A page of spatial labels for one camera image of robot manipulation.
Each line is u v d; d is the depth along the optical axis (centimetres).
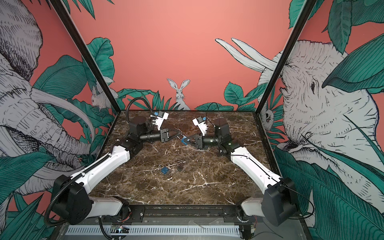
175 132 70
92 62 91
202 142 64
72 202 40
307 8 70
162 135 65
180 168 90
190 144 70
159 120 67
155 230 70
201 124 67
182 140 70
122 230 71
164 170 89
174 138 70
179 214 75
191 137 68
